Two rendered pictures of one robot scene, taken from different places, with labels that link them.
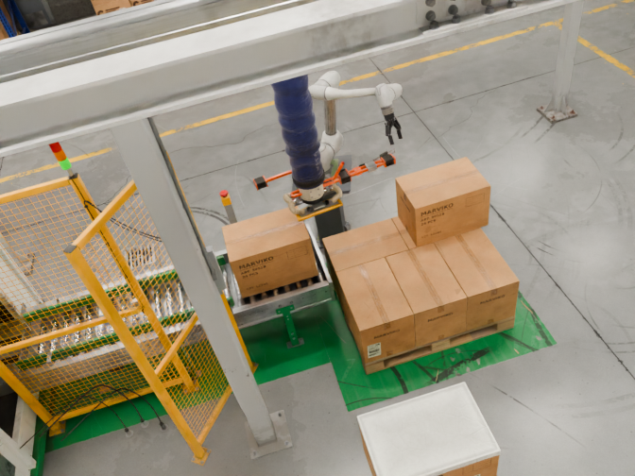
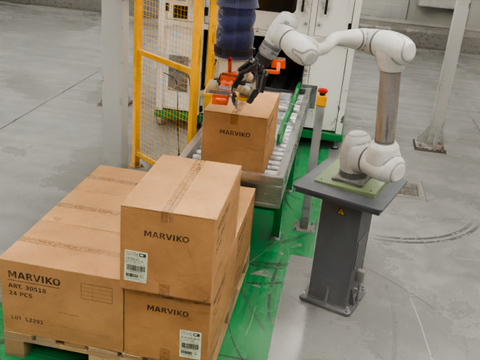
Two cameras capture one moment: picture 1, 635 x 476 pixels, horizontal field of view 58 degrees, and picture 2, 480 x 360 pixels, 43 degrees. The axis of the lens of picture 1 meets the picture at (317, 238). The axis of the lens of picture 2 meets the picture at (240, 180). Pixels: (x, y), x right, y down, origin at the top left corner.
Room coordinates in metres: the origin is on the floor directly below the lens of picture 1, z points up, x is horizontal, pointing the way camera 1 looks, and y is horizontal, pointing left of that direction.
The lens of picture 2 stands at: (4.22, -3.36, 2.06)
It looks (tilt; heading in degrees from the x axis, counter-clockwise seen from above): 23 degrees down; 105
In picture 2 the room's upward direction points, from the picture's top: 5 degrees clockwise
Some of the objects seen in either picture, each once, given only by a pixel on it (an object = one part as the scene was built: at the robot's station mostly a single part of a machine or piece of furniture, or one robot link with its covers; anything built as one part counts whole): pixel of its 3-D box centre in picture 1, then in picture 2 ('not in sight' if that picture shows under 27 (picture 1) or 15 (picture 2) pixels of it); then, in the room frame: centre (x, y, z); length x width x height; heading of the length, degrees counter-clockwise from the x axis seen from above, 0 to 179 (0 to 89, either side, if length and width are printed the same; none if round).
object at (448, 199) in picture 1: (441, 201); (184, 223); (3.34, -1.01, 0.74); 0.60 x 0.40 x 0.40; 98
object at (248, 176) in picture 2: (318, 254); (226, 173); (3.21, 0.02, 0.58); 0.70 x 0.03 x 0.06; 7
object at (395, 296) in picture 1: (414, 276); (145, 251); (3.00, -0.69, 0.34); 1.20 x 1.00 x 0.40; 97
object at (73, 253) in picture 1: (183, 324); (165, 53); (2.38, 0.93, 1.05); 0.87 x 0.10 x 2.10; 149
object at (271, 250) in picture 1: (269, 250); (241, 130); (3.18, 0.37, 0.75); 0.60 x 0.40 x 0.40; 97
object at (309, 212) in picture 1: (317, 207); (214, 86); (3.12, -0.05, 1.14); 0.34 x 0.10 x 0.05; 103
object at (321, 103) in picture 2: (240, 241); (312, 163); (3.64, 0.65, 0.50); 0.07 x 0.07 x 1.00; 7
